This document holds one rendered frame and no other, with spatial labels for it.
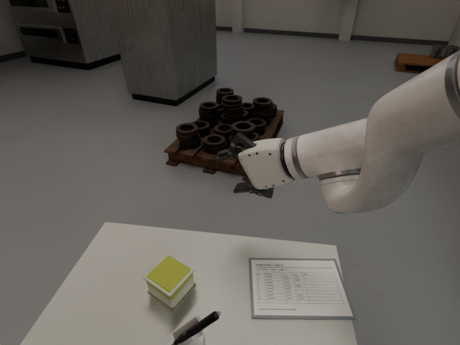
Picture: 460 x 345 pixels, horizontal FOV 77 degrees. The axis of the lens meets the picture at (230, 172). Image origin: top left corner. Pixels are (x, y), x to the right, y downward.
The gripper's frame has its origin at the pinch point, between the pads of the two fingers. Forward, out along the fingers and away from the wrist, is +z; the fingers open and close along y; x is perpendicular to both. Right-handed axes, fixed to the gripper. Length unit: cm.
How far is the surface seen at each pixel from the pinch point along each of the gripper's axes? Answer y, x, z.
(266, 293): -22.4, 15.5, -4.7
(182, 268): -8.3, 20.7, 6.9
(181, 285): -9.8, 23.6, 6.1
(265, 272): -21.8, 10.5, -2.8
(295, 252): -25.1, 2.0, -6.8
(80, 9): 174, -373, 417
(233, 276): -18.8, 14.4, 2.8
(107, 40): 122, -417, 446
